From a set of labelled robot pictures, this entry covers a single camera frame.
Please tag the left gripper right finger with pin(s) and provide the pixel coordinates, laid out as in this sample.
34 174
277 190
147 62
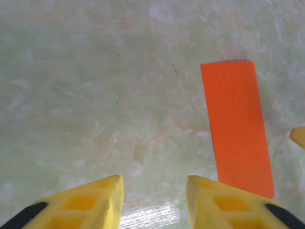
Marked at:
226 210

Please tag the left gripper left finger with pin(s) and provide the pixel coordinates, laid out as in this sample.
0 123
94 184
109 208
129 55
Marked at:
83 210

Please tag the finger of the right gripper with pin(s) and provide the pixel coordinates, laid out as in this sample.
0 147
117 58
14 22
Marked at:
299 137

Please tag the orange paper sheet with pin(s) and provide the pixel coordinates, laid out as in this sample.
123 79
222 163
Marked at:
236 124

